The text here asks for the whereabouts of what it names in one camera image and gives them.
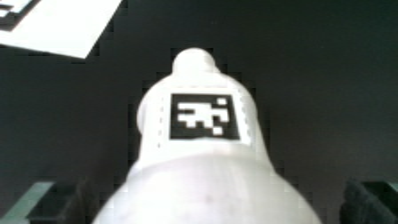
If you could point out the white lamp bulb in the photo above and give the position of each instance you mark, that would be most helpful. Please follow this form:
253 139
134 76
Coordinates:
203 179

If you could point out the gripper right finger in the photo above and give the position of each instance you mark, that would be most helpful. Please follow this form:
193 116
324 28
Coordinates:
370 205

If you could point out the white marker sheet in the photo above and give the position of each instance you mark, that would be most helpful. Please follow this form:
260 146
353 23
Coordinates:
56 26

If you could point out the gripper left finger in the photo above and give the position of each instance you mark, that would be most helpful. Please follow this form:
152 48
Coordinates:
45 205

